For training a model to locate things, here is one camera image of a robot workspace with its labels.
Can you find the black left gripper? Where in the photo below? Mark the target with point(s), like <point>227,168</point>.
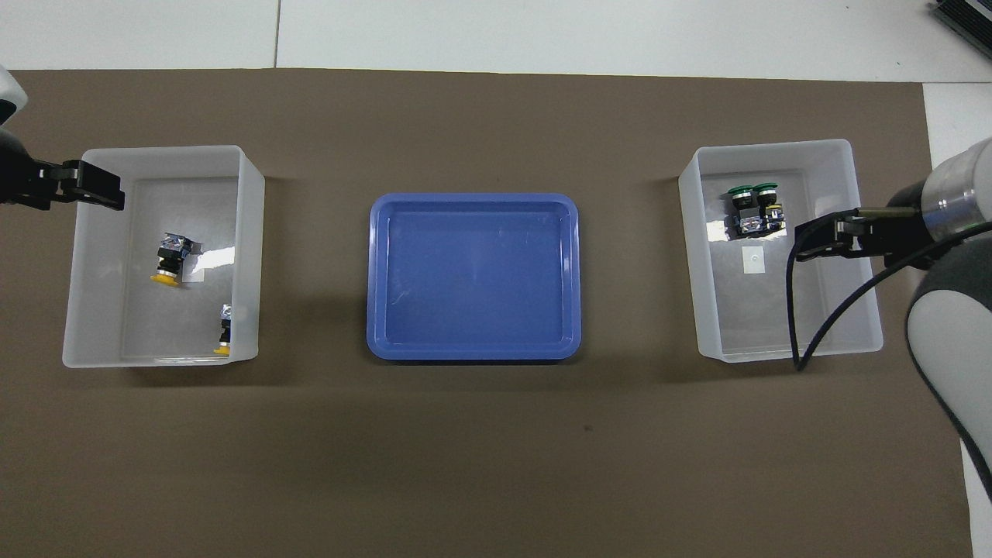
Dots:
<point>15,178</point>

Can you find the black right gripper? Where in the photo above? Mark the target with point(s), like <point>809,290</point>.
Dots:
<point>903,236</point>

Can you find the green push button switch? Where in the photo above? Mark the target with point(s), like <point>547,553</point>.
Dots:
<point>769,205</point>
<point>744,209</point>

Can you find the yellow push button switch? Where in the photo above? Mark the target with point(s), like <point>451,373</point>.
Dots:
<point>167,263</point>
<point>224,333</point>

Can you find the white paper label sticker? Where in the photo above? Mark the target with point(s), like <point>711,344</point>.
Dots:
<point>195,276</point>
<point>752,260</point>

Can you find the translucent white plastic box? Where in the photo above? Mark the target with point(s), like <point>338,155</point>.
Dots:
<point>155,333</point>
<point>759,325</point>

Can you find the dark grey ribbed device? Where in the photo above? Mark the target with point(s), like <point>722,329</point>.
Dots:
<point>969,19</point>

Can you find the blue plastic tray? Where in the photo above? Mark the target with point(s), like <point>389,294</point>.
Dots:
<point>473,279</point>

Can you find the brown paper table mat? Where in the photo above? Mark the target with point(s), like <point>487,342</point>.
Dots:
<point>496,465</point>

